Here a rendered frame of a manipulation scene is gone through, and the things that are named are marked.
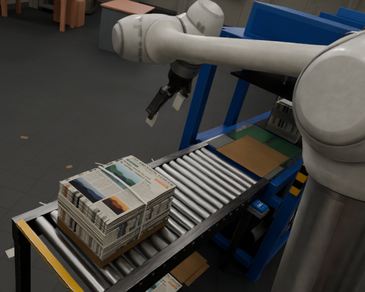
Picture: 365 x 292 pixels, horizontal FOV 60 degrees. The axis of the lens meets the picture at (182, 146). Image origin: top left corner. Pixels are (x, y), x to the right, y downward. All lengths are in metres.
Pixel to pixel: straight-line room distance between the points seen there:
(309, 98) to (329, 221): 0.15
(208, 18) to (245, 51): 0.21
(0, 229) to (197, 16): 2.11
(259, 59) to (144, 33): 0.26
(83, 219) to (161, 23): 0.78
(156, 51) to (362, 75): 0.50
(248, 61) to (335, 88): 0.34
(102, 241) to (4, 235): 1.42
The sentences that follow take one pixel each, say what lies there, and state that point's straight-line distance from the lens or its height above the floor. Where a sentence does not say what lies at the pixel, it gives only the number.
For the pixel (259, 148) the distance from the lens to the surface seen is 2.44.
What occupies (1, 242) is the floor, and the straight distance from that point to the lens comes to 2.50.
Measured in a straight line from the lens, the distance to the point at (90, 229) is 1.22.
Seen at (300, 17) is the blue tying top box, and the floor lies 1.74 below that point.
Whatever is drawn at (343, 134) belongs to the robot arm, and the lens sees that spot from 0.32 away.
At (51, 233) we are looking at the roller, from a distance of 1.42.
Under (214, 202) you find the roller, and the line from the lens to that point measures 1.74.
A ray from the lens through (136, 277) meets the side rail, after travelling 1.30.
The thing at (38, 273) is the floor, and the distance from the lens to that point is 2.31.
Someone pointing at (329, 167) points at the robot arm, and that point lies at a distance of 0.38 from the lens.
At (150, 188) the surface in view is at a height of 1.03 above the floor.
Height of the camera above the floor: 1.83
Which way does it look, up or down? 29 degrees down
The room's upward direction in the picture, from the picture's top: 15 degrees clockwise
